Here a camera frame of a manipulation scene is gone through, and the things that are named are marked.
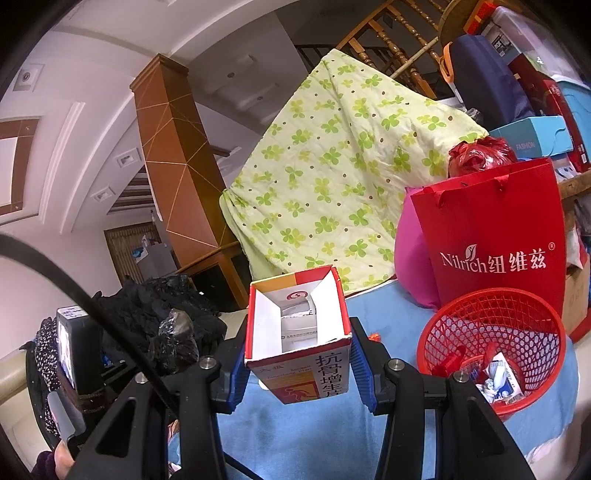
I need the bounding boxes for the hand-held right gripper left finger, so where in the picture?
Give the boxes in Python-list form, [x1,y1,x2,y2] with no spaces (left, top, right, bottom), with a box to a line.
[69,316,252,480]

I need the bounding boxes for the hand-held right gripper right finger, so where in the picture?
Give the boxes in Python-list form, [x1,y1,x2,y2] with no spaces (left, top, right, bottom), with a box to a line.
[348,316,539,480]

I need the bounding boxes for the dark plastic bag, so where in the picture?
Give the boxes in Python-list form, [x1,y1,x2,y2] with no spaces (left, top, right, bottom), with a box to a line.
[154,308,200,370]

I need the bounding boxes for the orange white medicine box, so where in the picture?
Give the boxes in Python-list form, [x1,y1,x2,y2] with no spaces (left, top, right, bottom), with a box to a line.
[244,265,354,404]

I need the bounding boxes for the white tissue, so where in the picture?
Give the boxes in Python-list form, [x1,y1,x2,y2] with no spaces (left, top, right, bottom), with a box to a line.
[473,374,502,398]

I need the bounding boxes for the blue white carton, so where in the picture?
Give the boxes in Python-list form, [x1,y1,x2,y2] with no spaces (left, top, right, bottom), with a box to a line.
[496,369,525,402]

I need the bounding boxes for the red mesh basket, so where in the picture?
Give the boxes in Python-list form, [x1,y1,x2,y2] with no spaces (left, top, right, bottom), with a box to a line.
[418,291,568,418]

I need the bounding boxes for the person's left forearm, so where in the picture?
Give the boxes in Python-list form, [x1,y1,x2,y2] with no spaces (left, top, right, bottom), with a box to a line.
[30,455,58,480]

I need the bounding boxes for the person's left hand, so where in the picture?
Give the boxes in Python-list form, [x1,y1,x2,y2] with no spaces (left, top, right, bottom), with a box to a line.
[52,445,81,480]

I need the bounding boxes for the blue towel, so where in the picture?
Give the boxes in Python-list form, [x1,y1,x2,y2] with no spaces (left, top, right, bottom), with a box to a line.
[166,284,580,480]

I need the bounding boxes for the wooden glass cabinet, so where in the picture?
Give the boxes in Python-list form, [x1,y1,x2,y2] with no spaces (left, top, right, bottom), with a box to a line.
[178,242,252,315]

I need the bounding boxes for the wooden lattice door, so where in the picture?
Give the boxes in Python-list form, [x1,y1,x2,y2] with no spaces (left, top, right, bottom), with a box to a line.
[104,222,160,284]

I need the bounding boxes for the white fridge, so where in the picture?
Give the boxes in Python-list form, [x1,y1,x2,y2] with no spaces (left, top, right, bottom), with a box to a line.
[139,242,178,280]

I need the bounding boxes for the pink pillow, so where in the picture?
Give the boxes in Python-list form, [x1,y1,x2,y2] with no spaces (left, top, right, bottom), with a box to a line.
[393,187,441,309]

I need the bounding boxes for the red paper bag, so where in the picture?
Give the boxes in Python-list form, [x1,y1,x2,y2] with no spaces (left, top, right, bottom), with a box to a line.
[410,157,568,319]

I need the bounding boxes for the green clover print blanket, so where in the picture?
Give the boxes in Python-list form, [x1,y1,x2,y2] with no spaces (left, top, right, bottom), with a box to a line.
[219,48,490,296]

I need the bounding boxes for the wooden pillar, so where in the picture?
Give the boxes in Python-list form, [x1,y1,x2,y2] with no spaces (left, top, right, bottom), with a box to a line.
[129,53,227,271]

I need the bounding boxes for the large red plastic bag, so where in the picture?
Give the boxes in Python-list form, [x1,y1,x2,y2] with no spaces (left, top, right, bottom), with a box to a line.
[447,136,518,178]

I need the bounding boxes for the wooden bench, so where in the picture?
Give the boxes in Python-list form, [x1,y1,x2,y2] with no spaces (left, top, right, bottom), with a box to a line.
[556,168,591,199]

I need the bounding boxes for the light blue cardboard box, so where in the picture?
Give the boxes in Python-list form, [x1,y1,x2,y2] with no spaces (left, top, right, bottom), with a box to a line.
[489,115,574,158]

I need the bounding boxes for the bamboo pole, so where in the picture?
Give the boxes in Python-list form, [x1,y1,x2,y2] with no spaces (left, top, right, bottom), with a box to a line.
[392,38,440,77]

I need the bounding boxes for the dark red box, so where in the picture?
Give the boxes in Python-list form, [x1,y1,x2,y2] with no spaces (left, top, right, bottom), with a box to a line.
[508,53,589,169]

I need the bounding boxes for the wooden stair railing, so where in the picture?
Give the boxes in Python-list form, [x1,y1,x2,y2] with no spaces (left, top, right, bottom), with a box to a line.
[335,0,462,100]

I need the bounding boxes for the light blue storage bin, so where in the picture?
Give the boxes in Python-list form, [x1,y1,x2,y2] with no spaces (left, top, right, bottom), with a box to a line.
[551,76,591,160]

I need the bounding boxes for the round wooden tabletop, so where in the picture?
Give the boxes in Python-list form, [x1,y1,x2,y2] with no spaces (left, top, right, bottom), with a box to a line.
[436,0,499,47]

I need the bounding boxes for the clear plastic storage box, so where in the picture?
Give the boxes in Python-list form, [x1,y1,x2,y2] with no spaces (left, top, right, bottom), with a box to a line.
[480,4,578,79]

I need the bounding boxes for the black cable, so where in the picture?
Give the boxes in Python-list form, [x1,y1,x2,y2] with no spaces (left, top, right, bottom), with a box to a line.
[0,233,185,416]

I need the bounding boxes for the navy bag orange handles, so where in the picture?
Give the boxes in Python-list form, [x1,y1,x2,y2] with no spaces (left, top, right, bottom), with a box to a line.
[440,34,536,132]

